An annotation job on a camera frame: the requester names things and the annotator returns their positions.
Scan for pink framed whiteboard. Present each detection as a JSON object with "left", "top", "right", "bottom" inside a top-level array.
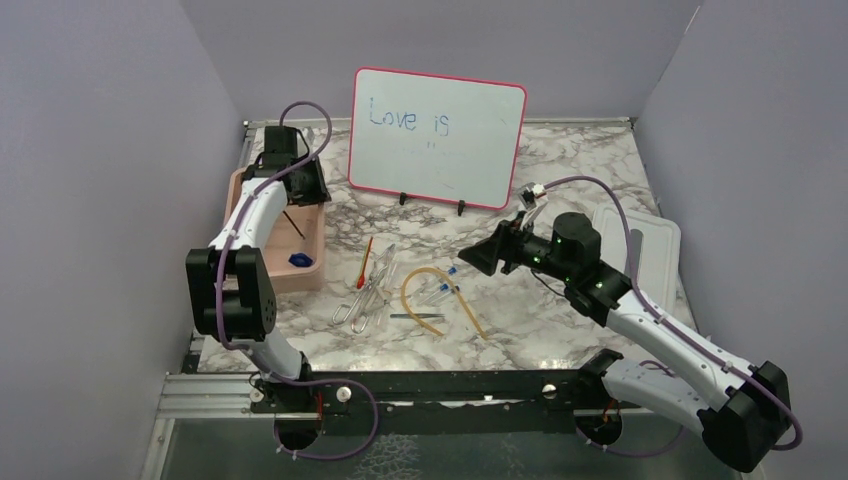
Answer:
[{"left": 347, "top": 67, "right": 527, "bottom": 210}]

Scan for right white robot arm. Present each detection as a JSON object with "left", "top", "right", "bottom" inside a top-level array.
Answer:
[{"left": 458, "top": 213, "right": 794, "bottom": 473}]

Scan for white plastic bin lid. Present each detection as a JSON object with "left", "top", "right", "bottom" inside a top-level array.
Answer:
[{"left": 592, "top": 205, "right": 681, "bottom": 312}]

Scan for metal crucible tongs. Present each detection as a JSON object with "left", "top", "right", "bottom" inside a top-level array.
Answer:
[{"left": 331, "top": 276, "right": 390, "bottom": 334}]

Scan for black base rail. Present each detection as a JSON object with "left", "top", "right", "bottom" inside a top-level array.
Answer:
[{"left": 250, "top": 369, "right": 630, "bottom": 444}]

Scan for pink plastic bin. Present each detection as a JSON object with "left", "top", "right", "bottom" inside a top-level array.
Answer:
[{"left": 232, "top": 182, "right": 326, "bottom": 294}]

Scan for yellow rubber tube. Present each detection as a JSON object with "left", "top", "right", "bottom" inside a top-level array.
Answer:
[{"left": 399, "top": 266, "right": 488, "bottom": 340}]

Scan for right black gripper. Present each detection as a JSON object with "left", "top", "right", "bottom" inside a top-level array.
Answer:
[{"left": 459, "top": 211, "right": 576, "bottom": 283}]

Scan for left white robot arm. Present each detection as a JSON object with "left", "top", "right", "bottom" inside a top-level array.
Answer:
[{"left": 185, "top": 126, "right": 330, "bottom": 411}]

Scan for graduated cylinder blue base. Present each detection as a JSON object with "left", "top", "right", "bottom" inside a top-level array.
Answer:
[{"left": 288, "top": 252, "right": 314, "bottom": 268}]

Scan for black wire tripod stand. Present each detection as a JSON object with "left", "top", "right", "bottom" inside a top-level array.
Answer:
[{"left": 282, "top": 210, "right": 306, "bottom": 241}]

